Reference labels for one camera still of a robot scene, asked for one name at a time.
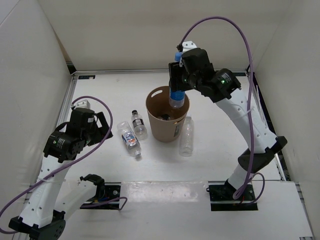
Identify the blue label water bottle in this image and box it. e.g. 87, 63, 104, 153
168, 51, 186, 109

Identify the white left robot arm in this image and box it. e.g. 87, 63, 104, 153
8, 107, 113, 240

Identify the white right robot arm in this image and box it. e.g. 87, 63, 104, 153
168, 47, 288, 200

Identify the brown cylindrical waste bin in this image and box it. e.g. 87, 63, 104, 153
145, 86, 190, 143

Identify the orange blue label bottle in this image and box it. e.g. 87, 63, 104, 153
117, 121, 142, 159

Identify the black label plastic bottle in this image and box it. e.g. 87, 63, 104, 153
131, 110, 148, 140

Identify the clear unlabelled plastic bottle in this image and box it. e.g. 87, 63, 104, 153
179, 116, 195, 157

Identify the aluminium left table rail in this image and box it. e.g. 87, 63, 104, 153
56, 72, 77, 126

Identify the aluminium table rail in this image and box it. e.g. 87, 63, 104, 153
56, 72, 77, 126
252, 72, 316, 240

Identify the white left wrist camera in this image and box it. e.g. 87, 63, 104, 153
70, 99, 91, 110

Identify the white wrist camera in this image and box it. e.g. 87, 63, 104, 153
70, 99, 91, 110
176, 41, 197, 53

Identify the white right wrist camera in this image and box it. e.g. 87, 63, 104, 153
176, 41, 197, 53

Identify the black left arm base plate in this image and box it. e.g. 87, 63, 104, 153
80, 183, 121, 210

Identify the aluminium right table rail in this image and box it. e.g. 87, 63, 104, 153
252, 72, 316, 240

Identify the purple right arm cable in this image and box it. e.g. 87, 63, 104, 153
179, 16, 266, 202

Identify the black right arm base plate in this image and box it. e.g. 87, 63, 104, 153
206, 184, 258, 212

